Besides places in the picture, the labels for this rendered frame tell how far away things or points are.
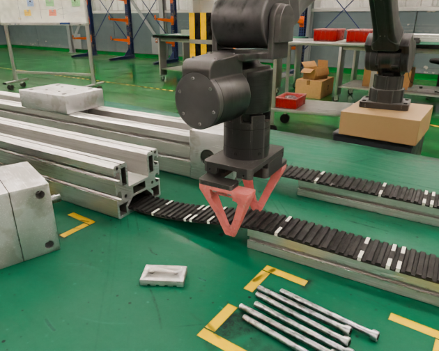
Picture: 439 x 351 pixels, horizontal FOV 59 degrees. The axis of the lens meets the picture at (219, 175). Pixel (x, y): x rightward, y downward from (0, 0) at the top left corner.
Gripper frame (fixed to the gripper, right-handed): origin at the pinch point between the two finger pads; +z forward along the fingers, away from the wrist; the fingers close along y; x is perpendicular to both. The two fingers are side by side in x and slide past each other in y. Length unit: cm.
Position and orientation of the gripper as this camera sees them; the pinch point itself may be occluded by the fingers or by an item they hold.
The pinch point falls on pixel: (244, 216)
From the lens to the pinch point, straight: 53.0
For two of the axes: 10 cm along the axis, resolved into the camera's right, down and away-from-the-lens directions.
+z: 0.0, 9.3, 3.8
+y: -5.1, 3.2, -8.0
